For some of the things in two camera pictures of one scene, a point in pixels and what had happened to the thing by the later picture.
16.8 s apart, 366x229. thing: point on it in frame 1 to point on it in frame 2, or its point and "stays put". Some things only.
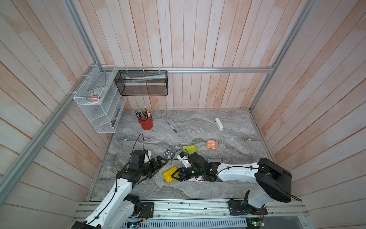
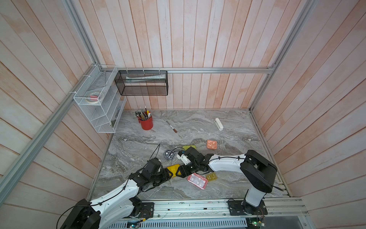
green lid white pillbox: x=190 y=149 stays put
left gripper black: x=156 y=168 to x=165 y=173
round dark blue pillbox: x=168 y=153 stays put
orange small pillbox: x=212 y=144 stays put
